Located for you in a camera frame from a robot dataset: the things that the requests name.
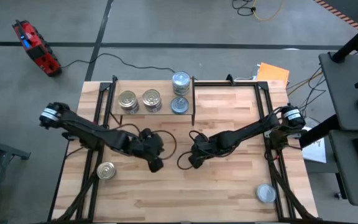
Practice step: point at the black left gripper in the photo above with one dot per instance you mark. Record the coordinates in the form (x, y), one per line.
(141, 143)

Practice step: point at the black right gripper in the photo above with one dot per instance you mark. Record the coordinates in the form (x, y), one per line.
(217, 143)

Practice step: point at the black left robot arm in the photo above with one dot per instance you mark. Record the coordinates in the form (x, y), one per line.
(82, 130)

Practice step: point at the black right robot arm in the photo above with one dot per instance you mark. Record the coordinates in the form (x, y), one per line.
(247, 130)

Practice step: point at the orange paper sheet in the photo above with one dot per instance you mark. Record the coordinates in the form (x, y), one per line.
(273, 74)

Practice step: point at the white paper sheet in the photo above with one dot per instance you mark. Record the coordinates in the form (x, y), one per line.
(317, 152)

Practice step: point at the black desk leg beam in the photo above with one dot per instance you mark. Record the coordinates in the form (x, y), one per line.
(317, 137)

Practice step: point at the grey desk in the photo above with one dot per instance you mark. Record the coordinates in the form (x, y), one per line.
(346, 174)
(343, 93)

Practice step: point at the grey metal cart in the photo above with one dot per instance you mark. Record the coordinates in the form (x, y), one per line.
(5, 147)

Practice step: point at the red black portable power unit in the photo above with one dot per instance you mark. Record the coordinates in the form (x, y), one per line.
(37, 51)

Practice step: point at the black pole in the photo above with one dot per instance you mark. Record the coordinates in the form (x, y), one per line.
(353, 42)

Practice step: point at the black floor mat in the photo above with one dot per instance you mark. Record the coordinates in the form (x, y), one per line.
(353, 9)

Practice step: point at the silver metal bracket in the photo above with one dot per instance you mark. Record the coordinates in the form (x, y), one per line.
(266, 134)

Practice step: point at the black aluminium frame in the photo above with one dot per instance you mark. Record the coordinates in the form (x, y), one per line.
(228, 84)
(94, 202)

